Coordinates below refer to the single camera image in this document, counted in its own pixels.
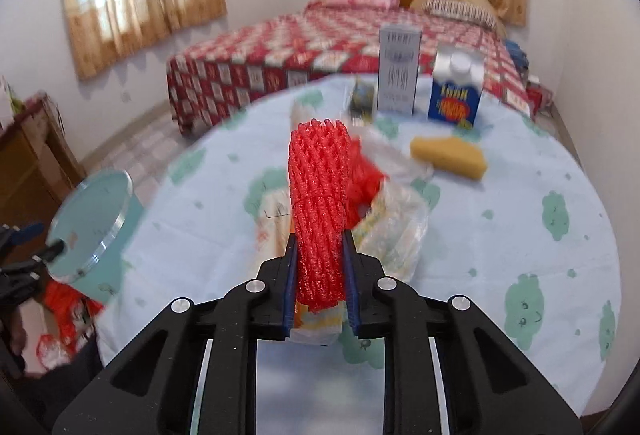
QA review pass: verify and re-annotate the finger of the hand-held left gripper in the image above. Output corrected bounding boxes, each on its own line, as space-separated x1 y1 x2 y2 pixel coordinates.
0 242 68 278
0 222 47 247

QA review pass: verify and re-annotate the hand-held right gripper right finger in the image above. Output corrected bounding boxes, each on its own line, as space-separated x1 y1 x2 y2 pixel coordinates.
341 230 583 435

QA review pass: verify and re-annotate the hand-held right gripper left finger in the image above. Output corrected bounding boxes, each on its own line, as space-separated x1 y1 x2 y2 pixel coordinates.
52 235 301 435

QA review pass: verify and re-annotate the red foam fruit net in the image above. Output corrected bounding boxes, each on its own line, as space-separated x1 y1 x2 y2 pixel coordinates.
286 118 353 313

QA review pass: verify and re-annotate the yellow sponge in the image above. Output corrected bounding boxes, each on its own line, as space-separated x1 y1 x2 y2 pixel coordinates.
410 135 488 179

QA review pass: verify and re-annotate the orange plastic bag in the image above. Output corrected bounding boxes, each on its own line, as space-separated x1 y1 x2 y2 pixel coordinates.
37 280 96 368

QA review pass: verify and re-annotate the brown wooden cabinet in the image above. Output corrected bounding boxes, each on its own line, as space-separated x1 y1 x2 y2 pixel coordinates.
0 92 88 261

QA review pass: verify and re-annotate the dark small packet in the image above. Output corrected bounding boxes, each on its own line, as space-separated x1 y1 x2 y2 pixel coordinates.
350 78 376 123

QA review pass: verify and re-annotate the blue white milk carton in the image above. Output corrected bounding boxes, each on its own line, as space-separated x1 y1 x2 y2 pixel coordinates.
427 42 486 128

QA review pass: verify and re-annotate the grey white tall carton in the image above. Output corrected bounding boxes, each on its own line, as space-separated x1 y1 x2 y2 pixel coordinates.
377 22 422 114

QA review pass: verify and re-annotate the bed with red quilt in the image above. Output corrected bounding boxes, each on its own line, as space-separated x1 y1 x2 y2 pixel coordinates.
166 5 533 136

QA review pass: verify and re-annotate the red box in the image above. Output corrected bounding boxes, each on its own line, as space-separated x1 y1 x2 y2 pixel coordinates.
525 80 553 116

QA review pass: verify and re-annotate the blue packets pile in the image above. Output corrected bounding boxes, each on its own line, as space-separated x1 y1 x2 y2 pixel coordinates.
505 38 531 71

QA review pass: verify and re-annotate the striped pillow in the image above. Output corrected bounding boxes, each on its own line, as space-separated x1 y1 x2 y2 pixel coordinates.
419 0 498 32

